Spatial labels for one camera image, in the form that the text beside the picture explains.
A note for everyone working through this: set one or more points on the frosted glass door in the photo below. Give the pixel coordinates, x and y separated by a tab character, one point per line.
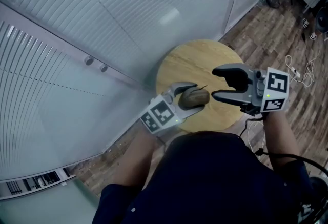
51	207

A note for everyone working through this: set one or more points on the person's right forearm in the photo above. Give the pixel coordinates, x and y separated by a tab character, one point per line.
280	138

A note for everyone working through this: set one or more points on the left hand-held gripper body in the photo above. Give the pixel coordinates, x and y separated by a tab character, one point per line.
160	115

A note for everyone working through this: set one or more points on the round wooden side table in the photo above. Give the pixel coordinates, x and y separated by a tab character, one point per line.
194	59

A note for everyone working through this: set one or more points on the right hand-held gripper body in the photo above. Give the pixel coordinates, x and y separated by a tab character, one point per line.
275	84

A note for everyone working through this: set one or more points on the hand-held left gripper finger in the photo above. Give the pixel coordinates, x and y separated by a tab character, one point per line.
191	112
183	86

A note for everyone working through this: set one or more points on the person's dark shirt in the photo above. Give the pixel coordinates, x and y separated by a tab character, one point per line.
205	182

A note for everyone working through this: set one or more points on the person's left forearm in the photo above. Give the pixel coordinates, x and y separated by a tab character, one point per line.
135	156

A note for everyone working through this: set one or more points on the brown lumpy object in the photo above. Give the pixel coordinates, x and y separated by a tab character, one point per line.
196	98

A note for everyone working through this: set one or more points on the black metal railing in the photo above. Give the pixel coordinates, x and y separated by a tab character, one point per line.
33	183

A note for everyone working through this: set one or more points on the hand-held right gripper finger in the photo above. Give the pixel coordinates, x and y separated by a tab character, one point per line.
233	97
238	75

